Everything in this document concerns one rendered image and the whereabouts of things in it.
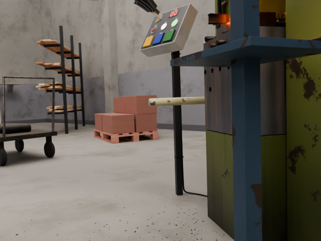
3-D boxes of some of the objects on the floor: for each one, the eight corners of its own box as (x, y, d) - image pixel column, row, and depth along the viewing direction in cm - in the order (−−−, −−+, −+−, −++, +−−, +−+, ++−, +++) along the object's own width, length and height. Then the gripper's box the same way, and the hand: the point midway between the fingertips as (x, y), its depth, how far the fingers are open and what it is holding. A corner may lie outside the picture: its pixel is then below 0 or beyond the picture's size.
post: (177, 195, 202) (172, 28, 195) (175, 193, 206) (170, 29, 199) (183, 194, 203) (178, 28, 196) (181, 193, 207) (176, 30, 200)
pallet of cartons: (131, 133, 600) (129, 96, 596) (163, 138, 498) (162, 94, 493) (88, 137, 556) (86, 98, 551) (114, 144, 454) (112, 96, 449)
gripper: (122, -2, 169) (152, 25, 183) (135, -9, 159) (166, 20, 173) (127, -13, 171) (156, 15, 185) (141, -20, 161) (171, 9, 174)
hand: (157, 14), depth 176 cm, fingers closed
